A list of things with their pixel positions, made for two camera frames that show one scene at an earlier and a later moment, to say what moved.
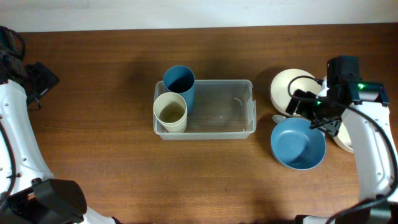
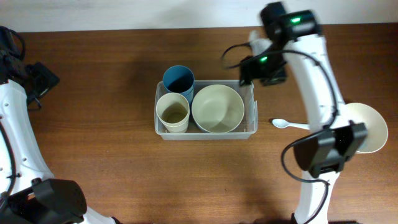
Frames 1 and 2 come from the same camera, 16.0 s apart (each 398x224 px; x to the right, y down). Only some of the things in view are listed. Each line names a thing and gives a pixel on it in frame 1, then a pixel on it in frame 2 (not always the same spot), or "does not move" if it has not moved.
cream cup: [171, 109] does not move
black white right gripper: [330, 126] -> [252, 68]
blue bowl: [296, 145] -> [196, 126]
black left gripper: [43, 79] does not move
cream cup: [173, 123] does not move
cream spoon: [278, 117] -> [283, 123]
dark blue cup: [181, 80] does not move
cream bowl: [285, 85] -> [217, 109]
